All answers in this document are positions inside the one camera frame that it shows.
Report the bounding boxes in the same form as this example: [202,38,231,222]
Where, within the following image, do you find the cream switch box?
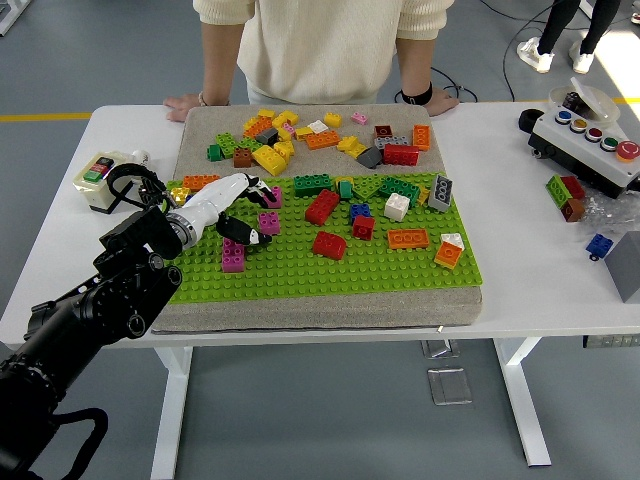
[72,151,135,215]

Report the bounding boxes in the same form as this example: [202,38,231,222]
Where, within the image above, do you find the black smartwatch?
[400,82,435,106]

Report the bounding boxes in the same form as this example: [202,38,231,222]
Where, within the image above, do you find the table control panel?
[582,335,640,350]

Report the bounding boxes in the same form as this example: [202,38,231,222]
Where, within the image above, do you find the grey-brown mat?
[149,104,486,334]

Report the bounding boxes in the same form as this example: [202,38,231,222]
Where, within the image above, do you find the person's right hand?
[163,93,202,123]

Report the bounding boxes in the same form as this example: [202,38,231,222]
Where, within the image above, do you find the lime green flat plate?
[352,176,385,200]

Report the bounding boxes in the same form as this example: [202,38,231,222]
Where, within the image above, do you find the grey box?
[603,231,640,305]

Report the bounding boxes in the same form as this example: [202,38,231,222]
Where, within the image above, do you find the small clear plastic box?
[421,339,454,360]

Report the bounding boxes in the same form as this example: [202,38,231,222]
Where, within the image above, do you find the white table leg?
[492,338,553,469]
[149,346,195,480]

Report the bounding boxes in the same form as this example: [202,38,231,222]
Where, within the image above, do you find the white button control box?
[528,106,640,200]

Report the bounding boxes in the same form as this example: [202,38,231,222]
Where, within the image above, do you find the red sloped brick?
[312,230,348,261]

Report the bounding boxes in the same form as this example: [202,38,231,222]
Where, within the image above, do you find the red 2x4 brick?
[383,144,420,167]
[304,188,341,227]

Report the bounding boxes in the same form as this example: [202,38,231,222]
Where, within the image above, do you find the black tape roll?
[518,108,547,136]

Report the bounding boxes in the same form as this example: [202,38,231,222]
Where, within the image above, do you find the dark green 2x4 brick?
[293,173,334,198]
[378,177,421,204]

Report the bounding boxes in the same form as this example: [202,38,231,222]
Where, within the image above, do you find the person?
[193,0,456,106]
[537,0,622,57]

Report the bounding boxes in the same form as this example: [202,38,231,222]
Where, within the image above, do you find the small black device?
[562,91,590,114]

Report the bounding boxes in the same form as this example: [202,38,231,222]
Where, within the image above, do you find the clear plastic bag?
[579,191,640,239]

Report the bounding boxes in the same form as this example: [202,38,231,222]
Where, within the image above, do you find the white 2x2 brick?
[383,192,411,222]

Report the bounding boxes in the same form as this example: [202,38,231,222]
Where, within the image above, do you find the person's left hand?
[425,88,460,117]

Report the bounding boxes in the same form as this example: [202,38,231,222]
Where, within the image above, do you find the grey brick with black holes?
[428,173,456,214]

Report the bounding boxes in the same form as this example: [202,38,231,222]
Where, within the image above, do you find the blue brick keychain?
[585,233,615,262]

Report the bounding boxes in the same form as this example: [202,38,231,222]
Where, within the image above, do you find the large clear plastic box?
[427,368,475,406]

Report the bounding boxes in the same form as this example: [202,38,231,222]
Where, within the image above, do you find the large yellow sloped brick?
[252,144,291,176]

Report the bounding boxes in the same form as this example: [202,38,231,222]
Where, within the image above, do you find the red 2x2 brick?
[352,214,376,241]

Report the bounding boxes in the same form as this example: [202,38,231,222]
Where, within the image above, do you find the clear round container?
[548,76,622,124]

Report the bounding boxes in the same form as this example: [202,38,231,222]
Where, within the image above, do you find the green baseplate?
[164,171,485,305]

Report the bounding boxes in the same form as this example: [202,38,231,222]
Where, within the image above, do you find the lime green 2x4 brick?
[214,131,246,159]

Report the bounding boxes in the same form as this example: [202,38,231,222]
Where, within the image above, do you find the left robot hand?
[182,172,280,247]

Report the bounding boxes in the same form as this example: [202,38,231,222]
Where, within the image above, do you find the black floor cable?
[393,67,482,105]
[501,0,569,102]

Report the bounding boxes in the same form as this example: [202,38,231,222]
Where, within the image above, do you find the dark grey sloped brick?
[357,145,385,169]

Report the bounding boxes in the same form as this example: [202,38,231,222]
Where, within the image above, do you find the white furniture frame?
[0,0,25,37]

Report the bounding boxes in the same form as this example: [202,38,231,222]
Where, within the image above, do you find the black gear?
[139,175,166,202]

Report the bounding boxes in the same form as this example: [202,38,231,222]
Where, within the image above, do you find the orange sloped brick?
[432,241,462,271]

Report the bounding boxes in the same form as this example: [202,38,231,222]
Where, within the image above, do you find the white shoe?
[569,38,597,75]
[516,36,556,75]

